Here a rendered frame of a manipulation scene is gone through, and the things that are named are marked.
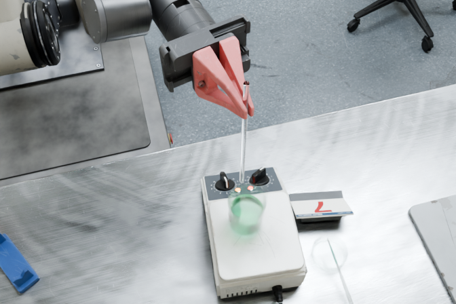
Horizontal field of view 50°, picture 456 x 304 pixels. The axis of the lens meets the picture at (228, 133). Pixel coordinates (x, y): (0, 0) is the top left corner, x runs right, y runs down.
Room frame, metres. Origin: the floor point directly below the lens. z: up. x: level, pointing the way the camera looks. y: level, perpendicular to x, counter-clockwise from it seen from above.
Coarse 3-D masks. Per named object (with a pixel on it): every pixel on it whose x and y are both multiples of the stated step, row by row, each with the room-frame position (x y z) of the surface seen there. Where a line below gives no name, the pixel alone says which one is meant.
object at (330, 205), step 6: (294, 204) 0.35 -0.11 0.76; (300, 204) 0.35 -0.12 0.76; (306, 204) 0.35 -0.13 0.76; (312, 204) 0.35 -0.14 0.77; (318, 204) 0.35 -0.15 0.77; (324, 204) 0.35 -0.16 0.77; (330, 204) 0.35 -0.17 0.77; (336, 204) 0.34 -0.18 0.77; (342, 204) 0.34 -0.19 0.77; (300, 210) 0.33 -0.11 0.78; (306, 210) 0.33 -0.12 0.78; (312, 210) 0.33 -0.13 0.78; (318, 210) 0.33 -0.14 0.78; (324, 210) 0.33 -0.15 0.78; (330, 210) 0.33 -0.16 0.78; (336, 210) 0.33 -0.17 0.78; (342, 210) 0.33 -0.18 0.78; (348, 210) 0.33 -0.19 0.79
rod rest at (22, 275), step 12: (0, 240) 0.29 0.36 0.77; (0, 252) 0.27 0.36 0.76; (12, 252) 0.27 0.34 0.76; (0, 264) 0.25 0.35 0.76; (12, 264) 0.25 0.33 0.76; (24, 264) 0.25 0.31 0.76; (12, 276) 0.23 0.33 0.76; (24, 276) 0.23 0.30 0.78; (36, 276) 0.23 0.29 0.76; (24, 288) 0.21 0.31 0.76
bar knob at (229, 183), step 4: (220, 172) 0.38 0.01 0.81; (224, 172) 0.38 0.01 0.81; (220, 176) 0.38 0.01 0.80; (224, 176) 0.37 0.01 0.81; (220, 180) 0.37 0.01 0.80; (224, 180) 0.36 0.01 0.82; (228, 180) 0.36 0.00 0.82; (232, 180) 0.37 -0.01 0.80; (216, 184) 0.37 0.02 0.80; (220, 184) 0.37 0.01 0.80; (224, 184) 0.36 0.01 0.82; (228, 184) 0.36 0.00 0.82; (232, 184) 0.36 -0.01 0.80; (216, 188) 0.36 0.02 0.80; (220, 188) 0.36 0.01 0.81; (224, 188) 0.36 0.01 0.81; (228, 188) 0.36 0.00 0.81
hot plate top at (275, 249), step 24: (216, 216) 0.29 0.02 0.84; (264, 216) 0.29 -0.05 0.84; (288, 216) 0.29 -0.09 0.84; (216, 240) 0.26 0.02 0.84; (240, 240) 0.26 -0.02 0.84; (264, 240) 0.26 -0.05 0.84; (288, 240) 0.26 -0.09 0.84; (240, 264) 0.22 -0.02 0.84; (264, 264) 0.22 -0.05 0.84; (288, 264) 0.22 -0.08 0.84
